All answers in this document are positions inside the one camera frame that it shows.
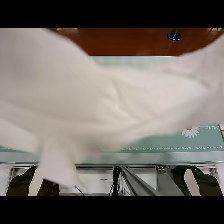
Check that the white T-shirt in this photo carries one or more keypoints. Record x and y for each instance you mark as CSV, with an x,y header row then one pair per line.
x,y
83,100

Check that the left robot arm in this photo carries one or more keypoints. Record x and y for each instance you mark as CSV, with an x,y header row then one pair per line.
x,y
19,184

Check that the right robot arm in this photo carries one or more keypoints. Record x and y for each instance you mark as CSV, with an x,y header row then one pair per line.
x,y
210,185

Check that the silver frame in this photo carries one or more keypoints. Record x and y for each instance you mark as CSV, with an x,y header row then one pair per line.
x,y
140,157

